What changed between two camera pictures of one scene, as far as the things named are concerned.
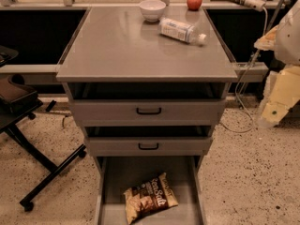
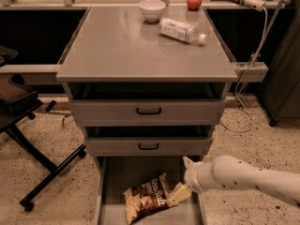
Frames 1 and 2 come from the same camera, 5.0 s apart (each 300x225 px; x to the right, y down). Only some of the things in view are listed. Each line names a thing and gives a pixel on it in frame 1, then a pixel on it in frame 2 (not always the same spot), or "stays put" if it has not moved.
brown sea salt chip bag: [146, 200] stays put
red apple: [194, 1] stays put
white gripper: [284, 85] to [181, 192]
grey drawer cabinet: [149, 103] stays put
